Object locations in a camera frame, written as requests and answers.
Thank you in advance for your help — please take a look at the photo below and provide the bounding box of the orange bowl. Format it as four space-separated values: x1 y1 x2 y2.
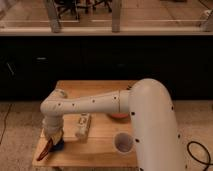
108 113 129 119

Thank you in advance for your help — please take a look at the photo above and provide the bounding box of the wooden board table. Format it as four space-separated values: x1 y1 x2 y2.
32 80 137 168

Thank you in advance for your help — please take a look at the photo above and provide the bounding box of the black floor cable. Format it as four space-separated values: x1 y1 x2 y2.
186 140 213 168

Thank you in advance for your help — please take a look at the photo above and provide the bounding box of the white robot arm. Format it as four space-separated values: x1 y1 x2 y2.
40 78 186 171

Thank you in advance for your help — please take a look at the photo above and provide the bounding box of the black low cabinet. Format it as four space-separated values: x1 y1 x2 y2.
0 36 213 100

